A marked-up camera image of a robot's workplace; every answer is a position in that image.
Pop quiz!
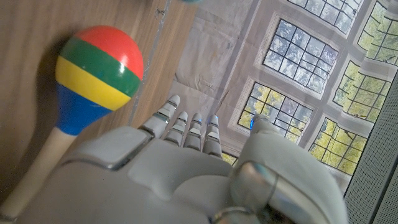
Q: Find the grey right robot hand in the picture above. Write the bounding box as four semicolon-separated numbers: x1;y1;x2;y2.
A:
14;94;349;224

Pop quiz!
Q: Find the striped wooden maraca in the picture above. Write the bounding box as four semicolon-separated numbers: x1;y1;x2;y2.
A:
0;25;145;219

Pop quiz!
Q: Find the printed window backdrop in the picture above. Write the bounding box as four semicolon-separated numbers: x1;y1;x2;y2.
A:
174;0;398;195

